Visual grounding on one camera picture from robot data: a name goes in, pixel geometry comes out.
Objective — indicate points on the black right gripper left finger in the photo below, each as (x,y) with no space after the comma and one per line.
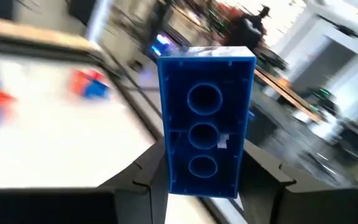
(73,208)

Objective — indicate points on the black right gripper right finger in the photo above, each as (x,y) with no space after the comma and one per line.
(306,208)

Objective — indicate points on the large blue block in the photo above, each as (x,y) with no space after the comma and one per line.
(204,124)

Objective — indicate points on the computer tower with lights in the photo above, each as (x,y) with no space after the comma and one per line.
(163,45)

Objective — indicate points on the black aluminium table frame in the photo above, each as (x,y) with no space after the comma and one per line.
(120,77)

